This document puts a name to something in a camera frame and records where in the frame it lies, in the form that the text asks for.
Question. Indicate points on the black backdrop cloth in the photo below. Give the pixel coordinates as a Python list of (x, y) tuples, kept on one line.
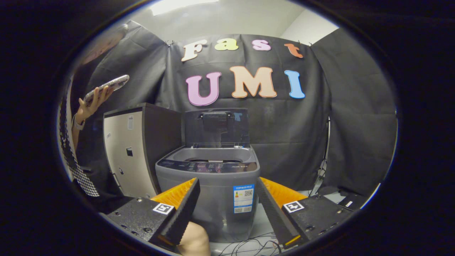
[(284, 124)]

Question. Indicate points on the thin metal stand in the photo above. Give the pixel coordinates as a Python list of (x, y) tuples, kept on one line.
[(324, 156)]

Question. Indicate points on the flat black box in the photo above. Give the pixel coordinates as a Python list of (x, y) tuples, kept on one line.
[(353, 201)]

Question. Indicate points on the grey washing machine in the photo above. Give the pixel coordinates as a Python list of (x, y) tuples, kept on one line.
[(213, 199)]

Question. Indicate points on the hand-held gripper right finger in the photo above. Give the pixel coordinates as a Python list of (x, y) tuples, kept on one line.
[(273, 213)]

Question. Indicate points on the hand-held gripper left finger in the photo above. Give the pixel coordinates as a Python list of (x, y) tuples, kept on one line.
[(183, 209)]

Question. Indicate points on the white and dark cabinet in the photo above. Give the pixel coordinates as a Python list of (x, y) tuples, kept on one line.
[(124, 160)]

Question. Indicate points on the person's knee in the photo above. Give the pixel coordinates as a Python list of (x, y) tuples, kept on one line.
[(193, 240)]

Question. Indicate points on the smartphone in clear case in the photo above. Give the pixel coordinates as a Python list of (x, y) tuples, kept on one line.
[(110, 84)]

